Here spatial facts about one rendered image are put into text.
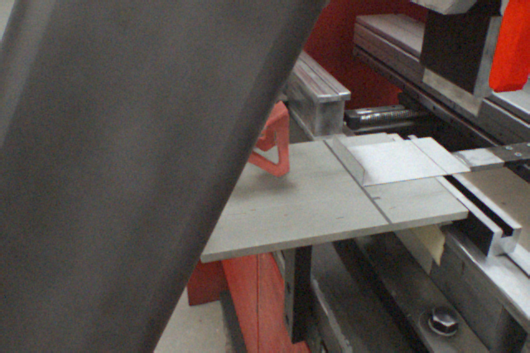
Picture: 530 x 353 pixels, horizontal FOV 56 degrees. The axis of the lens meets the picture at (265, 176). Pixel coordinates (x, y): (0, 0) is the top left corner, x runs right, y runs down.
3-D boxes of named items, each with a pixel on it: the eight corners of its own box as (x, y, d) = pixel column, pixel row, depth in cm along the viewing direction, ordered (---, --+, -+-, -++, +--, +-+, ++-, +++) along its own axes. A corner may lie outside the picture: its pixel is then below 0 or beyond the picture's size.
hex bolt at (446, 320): (422, 317, 49) (426, 307, 48) (447, 312, 50) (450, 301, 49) (437, 338, 47) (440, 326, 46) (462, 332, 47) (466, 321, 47)
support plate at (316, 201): (178, 165, 58) (178, 157, 58) (383, 139, 64) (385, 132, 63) (201, 263, 43) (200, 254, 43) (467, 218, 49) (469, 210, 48)
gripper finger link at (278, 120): (297, 134, 54) (257, 64, 48) (320, 166, 48) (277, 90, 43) (244, 166, 54) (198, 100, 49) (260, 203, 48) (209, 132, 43)
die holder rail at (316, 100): (249, 60, 128) (248, 23, 123) (272, 59, 130) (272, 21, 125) (315, 147, 87) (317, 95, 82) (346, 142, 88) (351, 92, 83)
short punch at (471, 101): (415, 82, 56) (430, -6, 51) (431, 81, 56) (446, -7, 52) (468, 118, 48) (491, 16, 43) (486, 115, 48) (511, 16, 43)
